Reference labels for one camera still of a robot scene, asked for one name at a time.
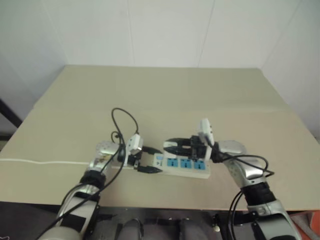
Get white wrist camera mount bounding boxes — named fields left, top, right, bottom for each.
left=122, top=134, right=145, bottom=167
left=196, top=118, right=216, bottom=163

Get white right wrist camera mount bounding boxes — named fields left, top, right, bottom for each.
left=196, top=118, right=216, bottom=163

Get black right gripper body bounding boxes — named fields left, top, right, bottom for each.
left=188, top=134, right=208, bottom=160

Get dark rounded shape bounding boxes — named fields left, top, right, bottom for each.
left=121, top=218, right=144, bottom=240

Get white charger plug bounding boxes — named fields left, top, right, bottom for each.
left=162, top=140, right=177, bottom=152

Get white power strip cord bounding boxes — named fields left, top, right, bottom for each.
left=0, top=157, right=91, bottom=167

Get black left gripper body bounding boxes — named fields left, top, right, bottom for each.
left=129, top=146, right=149, bottom=173

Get black slanted metal bar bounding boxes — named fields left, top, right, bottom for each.
left=0, top=97, right=24, bottom=138

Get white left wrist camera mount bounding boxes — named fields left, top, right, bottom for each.
left=122, top=134, right=145, bottom=167

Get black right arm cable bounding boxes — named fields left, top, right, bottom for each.
left=212, top=143, right=275, bottom=240

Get white power strip blue sockets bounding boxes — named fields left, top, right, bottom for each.
left=111, top=152, right=211, bottom=180

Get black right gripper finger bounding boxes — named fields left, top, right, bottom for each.
left=163, top=146, right=192, bottom=156
left=166, top=136, right=192, bottom=147

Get orange box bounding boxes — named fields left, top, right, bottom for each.
left=292, top=210, right=320, bottom=240

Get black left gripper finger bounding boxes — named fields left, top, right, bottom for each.
left=137, top=165, right=163, bottom=175
left=141, top=146, right=163, bottom=155

